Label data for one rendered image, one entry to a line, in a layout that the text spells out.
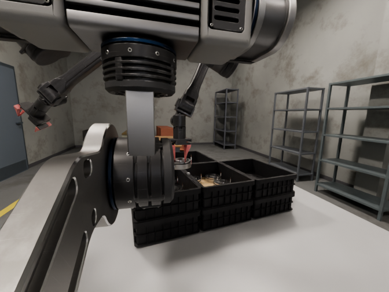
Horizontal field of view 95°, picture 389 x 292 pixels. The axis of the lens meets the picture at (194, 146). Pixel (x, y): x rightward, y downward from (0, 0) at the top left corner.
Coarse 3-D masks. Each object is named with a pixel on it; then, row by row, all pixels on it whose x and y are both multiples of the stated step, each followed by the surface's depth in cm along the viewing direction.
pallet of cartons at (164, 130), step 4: (156, 128) 671; (160, 128) 561; (164, 128) 561; (168, 128) 564; (172, 128) 567; (156, 132) 676; (160, 132) 564; (164, 132) 562; (168, 132) 566; (172, 132) 569; (180, 148) 587
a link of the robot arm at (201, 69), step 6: (198, 66) 82; (204, 66) 81; (198, 72) 80; (204, 72) 81; (192, 78) 82; (198, 78) 80; (192, 84) 79; (198, 84) 80; (186, 90) 78; (192, 90) 79; (198, 90) 80; (186, 96) 78; (192, 96) 79; (198, 96) 80; (180, 102) 77; (186, 102) 78; (192, 102) 80; (180, 108) 79; (186, 108) 78; (192, 108) 79
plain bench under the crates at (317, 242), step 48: (96, 240) 79; (192, 240) 80; (240, 240) 80; (288, 240) 81; (336, 240) 81; (384, 240) 82; (96, 288) 57; (144, 288) 58; (192, 288) 58; (240, 288) 58; (288, 288) 58; (336, 288) 59; (384, 288) 59
